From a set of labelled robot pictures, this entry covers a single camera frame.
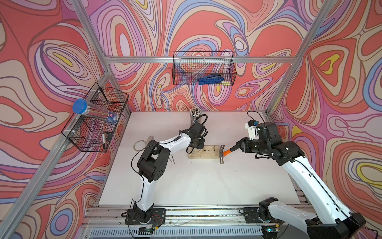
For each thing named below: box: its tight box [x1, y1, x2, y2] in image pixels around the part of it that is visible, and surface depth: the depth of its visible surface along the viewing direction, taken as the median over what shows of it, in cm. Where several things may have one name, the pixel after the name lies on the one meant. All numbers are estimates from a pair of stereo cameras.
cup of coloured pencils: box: [189, 107, 203, 123], surface depth 98 cm
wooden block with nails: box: [188, 144, 221, 160], surface depth 95 cm
